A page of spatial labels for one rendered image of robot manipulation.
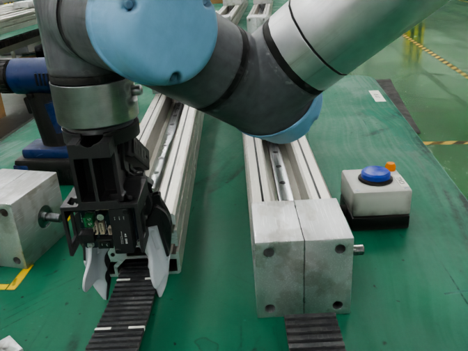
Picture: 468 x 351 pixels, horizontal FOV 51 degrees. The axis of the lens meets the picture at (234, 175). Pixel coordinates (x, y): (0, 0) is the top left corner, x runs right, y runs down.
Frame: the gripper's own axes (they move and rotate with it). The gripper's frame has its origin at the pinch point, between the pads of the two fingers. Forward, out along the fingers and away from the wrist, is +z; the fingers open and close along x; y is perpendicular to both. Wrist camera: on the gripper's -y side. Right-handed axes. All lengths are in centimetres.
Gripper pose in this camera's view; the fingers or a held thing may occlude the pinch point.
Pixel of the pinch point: (132, 283)
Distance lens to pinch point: 59.2
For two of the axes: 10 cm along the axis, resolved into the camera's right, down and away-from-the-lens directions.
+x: 10.0, -0.5, -0.1
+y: 0.1, 4.0, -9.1
